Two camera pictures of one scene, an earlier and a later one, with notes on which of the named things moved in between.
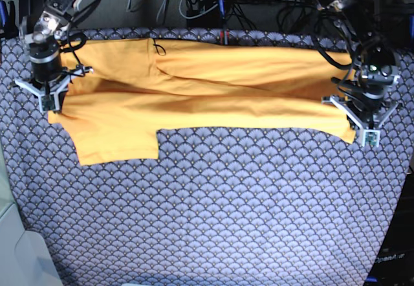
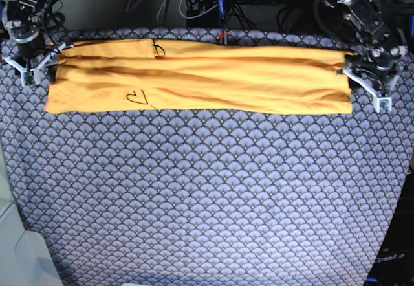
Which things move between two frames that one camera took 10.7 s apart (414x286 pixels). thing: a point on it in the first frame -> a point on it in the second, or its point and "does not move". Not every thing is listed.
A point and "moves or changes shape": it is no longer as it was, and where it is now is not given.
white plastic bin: (25, 257) does not move
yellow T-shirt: (121, 92) moves or changes shape
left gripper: (49, 81) -> (32, 55)
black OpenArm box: (394, 265) does not move
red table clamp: (221, 37) does not move
